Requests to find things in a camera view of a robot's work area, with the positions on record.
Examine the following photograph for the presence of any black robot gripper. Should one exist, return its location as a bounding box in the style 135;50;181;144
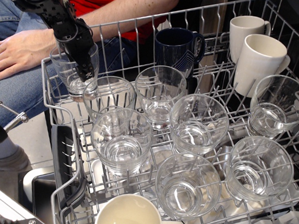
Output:
54;18;95;82

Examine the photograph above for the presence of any clear glass cup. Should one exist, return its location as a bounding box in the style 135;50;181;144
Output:
50;44;99;102
155;153;221;220
170;94;229;155
135;65;187;130
91;108;153;176
247;75;299;138
225;136;294;201

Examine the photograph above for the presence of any person's bare forearm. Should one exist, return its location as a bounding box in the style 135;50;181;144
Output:
82;0;179;42

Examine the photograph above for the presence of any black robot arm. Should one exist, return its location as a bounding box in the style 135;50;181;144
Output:
11;0;95;81

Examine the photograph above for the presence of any clear glass cup second row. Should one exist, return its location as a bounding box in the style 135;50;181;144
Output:
83;76;136;122

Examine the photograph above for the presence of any person's bare hand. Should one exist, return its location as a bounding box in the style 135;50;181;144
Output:
0;29;56;80

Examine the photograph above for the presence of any dark blue ceramic mug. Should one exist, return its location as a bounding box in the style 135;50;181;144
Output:
154;27;206;78

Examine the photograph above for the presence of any grey shoe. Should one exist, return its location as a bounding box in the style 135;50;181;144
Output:
0;147;30;171

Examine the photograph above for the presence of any cream mug bottom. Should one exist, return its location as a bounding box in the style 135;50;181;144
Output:
95;194;182;224

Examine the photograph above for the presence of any white mug rear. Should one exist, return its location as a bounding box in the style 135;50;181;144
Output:
229;15;271;63

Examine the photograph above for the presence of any white mug front tilted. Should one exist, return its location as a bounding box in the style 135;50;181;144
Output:
233;34;290;98

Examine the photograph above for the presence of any dark grey rack handle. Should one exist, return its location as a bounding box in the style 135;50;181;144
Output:
51;125;85;209

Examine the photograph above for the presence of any grey wire dishwasher rack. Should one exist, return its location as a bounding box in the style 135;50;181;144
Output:
42;0;299;224

